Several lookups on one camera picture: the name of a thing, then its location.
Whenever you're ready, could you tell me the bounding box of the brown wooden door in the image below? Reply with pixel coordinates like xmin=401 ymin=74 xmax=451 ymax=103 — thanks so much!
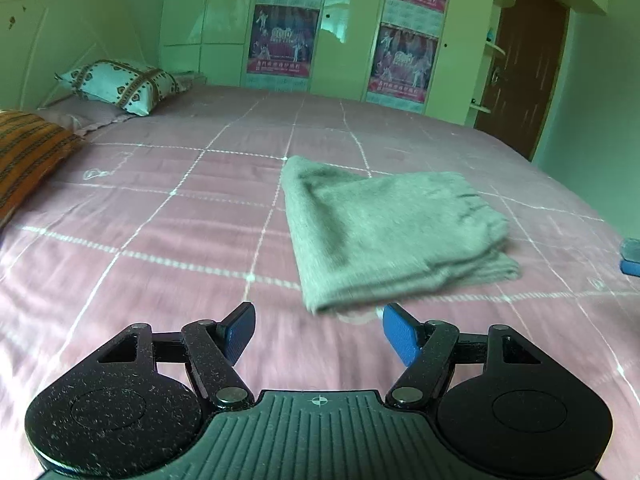
xmin=473 ymin=0 xmax=571 ymax=162

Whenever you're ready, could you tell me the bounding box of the white patterned pillow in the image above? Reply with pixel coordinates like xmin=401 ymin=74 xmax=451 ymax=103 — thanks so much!
xmin=54 ymin=59 xmax=189 ymax=117

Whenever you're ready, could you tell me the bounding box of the pink checked bed sheet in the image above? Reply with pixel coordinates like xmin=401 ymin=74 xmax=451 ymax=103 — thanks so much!
xmin=0 ymin=82 xmax=640 ymax=480

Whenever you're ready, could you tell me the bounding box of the pale green wardrobe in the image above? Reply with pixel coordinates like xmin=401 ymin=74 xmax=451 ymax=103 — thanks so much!
xmin=160 ymin=0 xmax=507 ymax=129

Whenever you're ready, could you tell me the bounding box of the pale curved headboard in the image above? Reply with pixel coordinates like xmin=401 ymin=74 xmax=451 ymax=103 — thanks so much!
xmin=0 ymin=0 xmax=166 ymax=112

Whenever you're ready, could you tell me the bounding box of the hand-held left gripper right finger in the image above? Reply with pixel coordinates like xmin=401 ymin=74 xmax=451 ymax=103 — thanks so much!
xmin=381 ymin=303 xmax=544 ymax=409

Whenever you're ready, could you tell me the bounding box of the corner shelf unit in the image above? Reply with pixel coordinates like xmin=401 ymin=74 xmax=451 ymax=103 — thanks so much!
xmin=468 ymin=0 xmax=517 ymax=113

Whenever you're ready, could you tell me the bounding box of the orange striped pillow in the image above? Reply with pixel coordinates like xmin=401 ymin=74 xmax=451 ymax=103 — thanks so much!
xmin=0 ymin=109 xmax=84 ymax=229

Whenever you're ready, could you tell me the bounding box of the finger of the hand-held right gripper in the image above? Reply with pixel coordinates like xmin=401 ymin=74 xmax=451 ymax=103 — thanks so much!
xmin=619 ymin=240 xmax=640 ymax=277

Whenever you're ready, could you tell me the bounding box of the grey towel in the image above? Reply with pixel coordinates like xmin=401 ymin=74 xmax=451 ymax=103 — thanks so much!
xmin=279 ymin=155 xmax=522 ymax=318

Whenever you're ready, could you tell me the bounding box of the pink pillow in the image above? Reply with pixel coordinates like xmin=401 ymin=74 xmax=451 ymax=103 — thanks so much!
xmin=36 ymin=94 xmax=137 ymax=137

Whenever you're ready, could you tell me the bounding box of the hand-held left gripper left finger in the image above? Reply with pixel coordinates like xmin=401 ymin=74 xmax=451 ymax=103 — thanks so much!
xmin=97 ymin=302 xmax=257 ymax=409

